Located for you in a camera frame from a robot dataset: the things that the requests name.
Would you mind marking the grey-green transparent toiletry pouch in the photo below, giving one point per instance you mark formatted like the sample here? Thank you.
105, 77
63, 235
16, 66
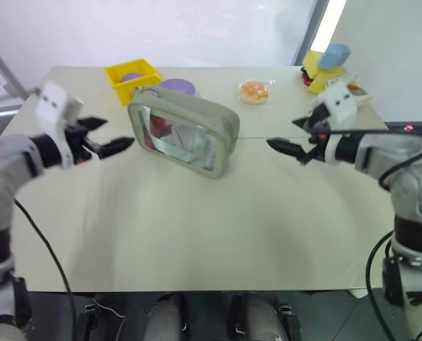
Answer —
197, 110

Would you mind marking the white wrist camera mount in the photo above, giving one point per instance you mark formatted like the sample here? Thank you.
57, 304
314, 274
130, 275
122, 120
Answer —
339, 103
51, 103

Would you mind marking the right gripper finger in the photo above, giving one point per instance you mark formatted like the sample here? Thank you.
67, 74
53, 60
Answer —
305, 123
292, 147

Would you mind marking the purple plate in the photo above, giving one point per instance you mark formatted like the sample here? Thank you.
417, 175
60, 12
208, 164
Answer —
177, 86

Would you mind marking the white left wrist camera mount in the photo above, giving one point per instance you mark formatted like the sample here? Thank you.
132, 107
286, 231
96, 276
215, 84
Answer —
51, 103

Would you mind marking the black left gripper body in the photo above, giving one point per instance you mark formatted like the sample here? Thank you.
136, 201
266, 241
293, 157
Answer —
79, 142

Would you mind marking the grey metal window frame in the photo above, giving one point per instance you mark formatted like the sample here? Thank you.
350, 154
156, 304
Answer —
1, 67

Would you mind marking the dark grey wall post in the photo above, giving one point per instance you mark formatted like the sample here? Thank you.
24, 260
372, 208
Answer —
312, 28

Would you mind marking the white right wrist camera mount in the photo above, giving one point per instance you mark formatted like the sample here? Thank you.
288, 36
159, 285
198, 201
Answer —
339, 103

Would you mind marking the yellow plastic bin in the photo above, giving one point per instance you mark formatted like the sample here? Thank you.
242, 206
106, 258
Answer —
117, 87

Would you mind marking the black device with red light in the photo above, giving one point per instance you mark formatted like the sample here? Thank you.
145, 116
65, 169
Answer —
408, 127

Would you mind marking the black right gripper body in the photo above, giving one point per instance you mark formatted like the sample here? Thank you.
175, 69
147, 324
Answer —
318, 122

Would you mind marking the light blue block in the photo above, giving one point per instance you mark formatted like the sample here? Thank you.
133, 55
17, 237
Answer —
335, 56

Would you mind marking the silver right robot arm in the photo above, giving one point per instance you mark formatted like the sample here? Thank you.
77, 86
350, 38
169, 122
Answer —
410, 167

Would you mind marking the yellow block stand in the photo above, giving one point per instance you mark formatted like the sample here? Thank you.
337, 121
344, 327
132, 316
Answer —
314, 62

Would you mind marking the grey rounded robot leg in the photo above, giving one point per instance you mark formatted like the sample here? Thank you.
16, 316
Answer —
165, 318
259, 318

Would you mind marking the red and black small object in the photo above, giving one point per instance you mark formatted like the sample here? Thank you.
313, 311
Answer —
305, 77

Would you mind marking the clear packet with orange item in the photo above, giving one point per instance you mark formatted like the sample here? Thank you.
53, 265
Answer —
358, 90

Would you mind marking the small purple bowl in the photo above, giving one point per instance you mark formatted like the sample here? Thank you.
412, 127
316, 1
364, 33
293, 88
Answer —
131, 77

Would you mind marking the colourful green snack packet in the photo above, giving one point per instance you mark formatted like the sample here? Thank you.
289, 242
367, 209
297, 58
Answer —
138, 92

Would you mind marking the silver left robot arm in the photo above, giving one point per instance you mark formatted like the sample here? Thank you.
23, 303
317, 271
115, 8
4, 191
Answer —
5, 160

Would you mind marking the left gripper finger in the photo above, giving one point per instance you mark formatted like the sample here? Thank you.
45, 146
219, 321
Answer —
113, 147
93, 123

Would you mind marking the bread bun in plastic wrap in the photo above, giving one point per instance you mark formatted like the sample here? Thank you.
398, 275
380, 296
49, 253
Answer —
254, 92

